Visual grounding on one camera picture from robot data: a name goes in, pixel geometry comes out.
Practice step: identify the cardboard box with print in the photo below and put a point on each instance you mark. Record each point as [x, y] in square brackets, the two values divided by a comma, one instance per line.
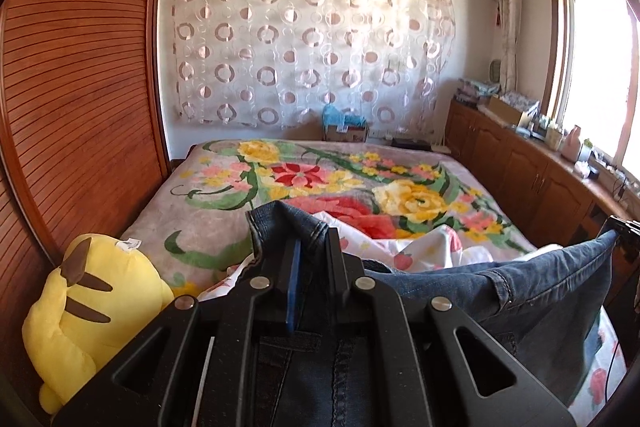
[346, 134]

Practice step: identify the yellow plush toy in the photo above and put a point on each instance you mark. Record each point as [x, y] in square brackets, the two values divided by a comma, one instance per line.
[100, 322]

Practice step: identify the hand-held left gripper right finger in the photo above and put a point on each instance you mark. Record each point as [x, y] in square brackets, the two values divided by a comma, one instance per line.
[334, 277]

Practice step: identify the beige window curtain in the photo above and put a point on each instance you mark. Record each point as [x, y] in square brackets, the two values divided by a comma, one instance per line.
[507, 17]

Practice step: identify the blue denim pants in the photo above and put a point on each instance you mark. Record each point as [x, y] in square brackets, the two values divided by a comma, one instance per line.
[540, 282]

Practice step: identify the sheer circle pattern wall curtain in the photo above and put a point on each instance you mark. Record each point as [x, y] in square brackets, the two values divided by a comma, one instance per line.
[310, 42]

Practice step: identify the floral printed blanket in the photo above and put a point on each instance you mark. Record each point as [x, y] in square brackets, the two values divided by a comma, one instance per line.
[225, 187]

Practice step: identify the pile of packets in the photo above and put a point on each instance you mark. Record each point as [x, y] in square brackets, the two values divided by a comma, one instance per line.
[475, 91]

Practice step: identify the wooden cabinet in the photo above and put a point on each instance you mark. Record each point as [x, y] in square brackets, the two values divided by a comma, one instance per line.
[520, 167]

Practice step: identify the white flower print bed sheet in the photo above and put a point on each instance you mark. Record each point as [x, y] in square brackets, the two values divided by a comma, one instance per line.
[430, 247]

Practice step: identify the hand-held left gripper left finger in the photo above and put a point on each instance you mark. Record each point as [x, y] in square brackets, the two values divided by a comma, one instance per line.
[294, 287]

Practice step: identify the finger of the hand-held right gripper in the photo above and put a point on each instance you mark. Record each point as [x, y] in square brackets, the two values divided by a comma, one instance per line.
[622, 232]

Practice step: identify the wooden framed window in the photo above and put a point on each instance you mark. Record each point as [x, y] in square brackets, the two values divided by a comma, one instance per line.
[595, 72]

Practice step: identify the pink bottle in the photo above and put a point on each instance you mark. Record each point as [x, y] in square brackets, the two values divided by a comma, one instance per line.
[571, 147]

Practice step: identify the plain open cardboard box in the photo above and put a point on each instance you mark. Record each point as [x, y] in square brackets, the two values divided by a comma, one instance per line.
[507, 109]

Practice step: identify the blue plastic bag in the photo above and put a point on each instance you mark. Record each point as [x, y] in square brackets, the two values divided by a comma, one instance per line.
[340, 116]

